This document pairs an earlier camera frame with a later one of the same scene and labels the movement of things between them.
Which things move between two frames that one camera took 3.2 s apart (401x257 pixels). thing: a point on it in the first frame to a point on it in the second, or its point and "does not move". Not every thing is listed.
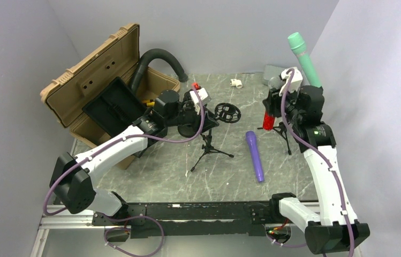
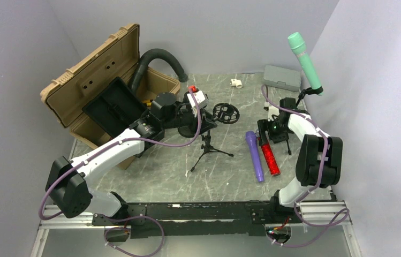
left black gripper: [209, 122] does not move
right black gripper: [272, 101] to [263, 125]
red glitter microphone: [269, 120] to [272, 163]
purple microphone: [251, 137] does not move
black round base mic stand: [190, 130] does not move
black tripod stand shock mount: [227, 113] does not move
